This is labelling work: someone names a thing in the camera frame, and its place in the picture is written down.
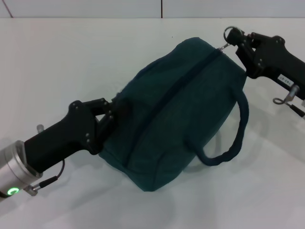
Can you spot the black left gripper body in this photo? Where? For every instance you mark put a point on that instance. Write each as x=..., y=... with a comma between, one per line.
x=62, y=136

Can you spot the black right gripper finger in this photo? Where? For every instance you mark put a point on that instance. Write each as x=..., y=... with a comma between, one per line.
x=238, y=37
x=250, y=63

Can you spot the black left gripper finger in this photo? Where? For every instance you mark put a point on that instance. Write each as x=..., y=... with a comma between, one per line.
x=104, y=105
x=108, y=128

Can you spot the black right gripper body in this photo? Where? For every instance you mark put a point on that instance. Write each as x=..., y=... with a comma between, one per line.
x=281, y=62

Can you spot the teal insulated lunch bag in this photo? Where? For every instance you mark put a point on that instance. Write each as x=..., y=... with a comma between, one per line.
x=171, y=114

